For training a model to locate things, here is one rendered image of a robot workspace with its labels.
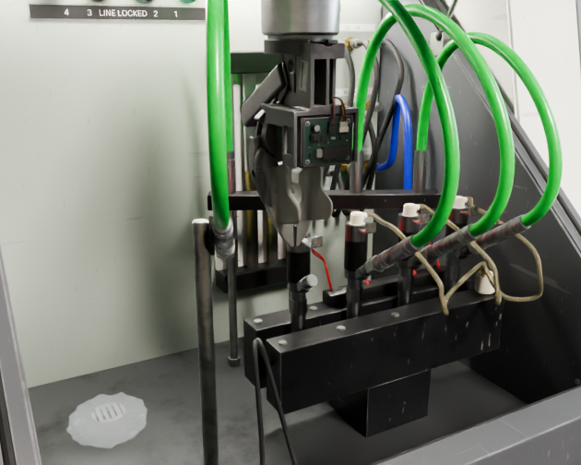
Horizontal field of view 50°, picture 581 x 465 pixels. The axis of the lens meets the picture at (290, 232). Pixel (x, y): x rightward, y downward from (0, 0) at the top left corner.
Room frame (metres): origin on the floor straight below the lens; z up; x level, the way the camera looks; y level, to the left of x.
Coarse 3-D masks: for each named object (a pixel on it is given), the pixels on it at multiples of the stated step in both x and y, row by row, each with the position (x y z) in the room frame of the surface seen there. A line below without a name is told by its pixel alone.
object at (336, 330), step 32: (416, 288) 0.80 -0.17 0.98; (256, 320) 0.69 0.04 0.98; (288, 320) 0.70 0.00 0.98; (320, 320) 0.71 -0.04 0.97; (352, 320) 0.70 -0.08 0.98; (384, 320) 0.70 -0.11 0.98; (416, 320) 0.71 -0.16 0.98; (448, 320) 0.73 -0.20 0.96; (480, 320) 0.76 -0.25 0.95; (288, 352) 0.62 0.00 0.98; (320, 352) 0.64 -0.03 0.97; (352, 352) 0.66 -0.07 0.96; (384, 352) 0.68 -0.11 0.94; (416, 352) 0.71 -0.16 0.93; (448, 352) 0.73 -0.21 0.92; (480, 352) 0.76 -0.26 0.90; (288, 384) 0.62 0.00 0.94; (320, 384) 0.64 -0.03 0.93; (352, 384) 0.66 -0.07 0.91; (384, 384) 0.69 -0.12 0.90; (416, 384) 0.71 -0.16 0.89; (352, 416) 0.70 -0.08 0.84; (384, 416) 0.69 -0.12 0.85; (416, 416) 0.71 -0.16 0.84
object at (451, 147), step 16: (384, 0) 0.68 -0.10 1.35; (400, 16) 0.66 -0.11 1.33; (416, 32) 0.64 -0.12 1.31; (416, 48) 0.63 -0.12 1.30; (432, 64) 0.61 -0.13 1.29; (432, 80) 0.61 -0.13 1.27; (448, 96) 0.60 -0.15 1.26; (448, 112) 0.59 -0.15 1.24; (448, 128) 0.59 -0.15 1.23; (448, 144) 0.58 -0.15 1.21; (448, 160) 0.58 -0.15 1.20; (448, 176) 0.58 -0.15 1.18; (448, 192) 0.58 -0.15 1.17; (448, 208) 0.58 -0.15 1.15; (432, 224) 0.60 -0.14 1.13; (416, 240) 0.62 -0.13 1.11; (384, 256) 0.66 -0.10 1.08; (400, 256) 0.64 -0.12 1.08; (368, 272) 0.68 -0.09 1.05
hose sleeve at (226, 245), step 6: (216, 228) 0.53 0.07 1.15; (228, 228) 0.53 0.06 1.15; (216, 234) 0.54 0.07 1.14; (222, 234) 0.54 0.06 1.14; (228, 234) 0.54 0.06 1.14; (216, 240) 0.56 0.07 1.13; (222, 240) 0.55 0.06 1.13; (228, 240) 0.55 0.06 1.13; (216, 246) 0.58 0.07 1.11; (222, 246) 0.57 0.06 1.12; (228, 246) 0.57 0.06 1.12; (222, 252) 0.58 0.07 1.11; (228, 252) 0.58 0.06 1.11
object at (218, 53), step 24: (216, 0) 0.52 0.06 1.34; (216, 24) 0.51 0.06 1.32; (216, 48) 0.50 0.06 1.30; (216, 72) 0.49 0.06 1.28; (216, 96) 0.48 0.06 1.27; (216, 120) 0.48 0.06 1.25; (216, 144) 0.48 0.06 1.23; (216, 168) 0.48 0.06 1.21; (216, 192) 0.49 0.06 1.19; (216, 216) 0.51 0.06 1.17
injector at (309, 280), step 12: (288, 252) 0.68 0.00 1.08; (300, 252) 0.67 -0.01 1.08; (288, 264) 0.68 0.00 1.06; (300, 264) 0.67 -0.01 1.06; (288, 276) 0.68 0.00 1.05; (300, 276) 0.67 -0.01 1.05; (312, 276) 0.66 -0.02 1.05; (288, 288) 0.68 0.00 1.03; (300, 288) 0.66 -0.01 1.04; (300, 300) 0.68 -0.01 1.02; (300, 312) 0.68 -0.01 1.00; (300, 324) 0.68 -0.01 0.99
